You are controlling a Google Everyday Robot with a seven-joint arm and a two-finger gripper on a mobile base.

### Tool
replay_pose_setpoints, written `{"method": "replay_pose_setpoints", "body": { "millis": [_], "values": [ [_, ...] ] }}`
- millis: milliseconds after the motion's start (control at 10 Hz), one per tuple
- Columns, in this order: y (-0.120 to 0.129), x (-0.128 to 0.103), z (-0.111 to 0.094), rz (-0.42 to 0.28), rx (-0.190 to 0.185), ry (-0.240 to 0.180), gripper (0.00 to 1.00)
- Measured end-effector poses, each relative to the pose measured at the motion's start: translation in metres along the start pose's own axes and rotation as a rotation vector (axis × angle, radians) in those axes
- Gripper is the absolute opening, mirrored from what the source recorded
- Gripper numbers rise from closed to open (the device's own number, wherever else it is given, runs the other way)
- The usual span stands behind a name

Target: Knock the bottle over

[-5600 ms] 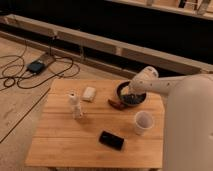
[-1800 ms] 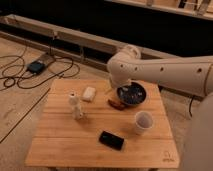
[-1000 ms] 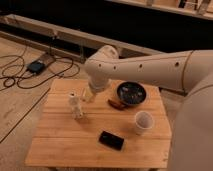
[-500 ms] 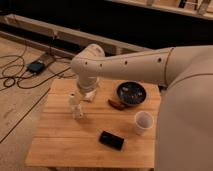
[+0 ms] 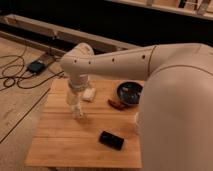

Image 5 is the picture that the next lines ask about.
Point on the small white plastic bottle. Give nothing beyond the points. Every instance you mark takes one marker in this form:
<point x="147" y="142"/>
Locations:
<point x="73" y="100"/>

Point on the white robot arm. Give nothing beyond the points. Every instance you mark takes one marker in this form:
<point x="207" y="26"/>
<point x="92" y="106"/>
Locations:
<point x="175" y="121"/>

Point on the white rectangular sponge block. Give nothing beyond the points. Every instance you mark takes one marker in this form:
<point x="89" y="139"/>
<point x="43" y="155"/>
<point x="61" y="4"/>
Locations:
<point x="89" y="94"/>

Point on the brown curved wooden piece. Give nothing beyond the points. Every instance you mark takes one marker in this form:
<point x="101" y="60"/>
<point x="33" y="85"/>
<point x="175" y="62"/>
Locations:
<point x="116" y="104"/>

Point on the dark bowl with contents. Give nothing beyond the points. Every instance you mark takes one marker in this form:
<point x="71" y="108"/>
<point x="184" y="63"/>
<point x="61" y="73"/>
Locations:
<point x="129" y="93"/>

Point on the white paper cup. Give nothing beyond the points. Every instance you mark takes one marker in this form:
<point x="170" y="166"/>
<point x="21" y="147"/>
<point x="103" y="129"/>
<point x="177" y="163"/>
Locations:
<point x="136" y="121"/>

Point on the black rectangular case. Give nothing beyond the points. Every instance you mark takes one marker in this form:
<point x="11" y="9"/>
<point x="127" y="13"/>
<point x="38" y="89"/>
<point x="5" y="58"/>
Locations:
<point x="111" y="140"/>

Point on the dark power adapter box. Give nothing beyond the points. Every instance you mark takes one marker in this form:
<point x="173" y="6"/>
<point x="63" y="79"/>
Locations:
<point x="36" y="67"/>

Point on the long wooden beam frame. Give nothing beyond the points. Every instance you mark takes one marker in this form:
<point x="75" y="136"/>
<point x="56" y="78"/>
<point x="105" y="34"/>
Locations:
<point x="54" y="32"/>

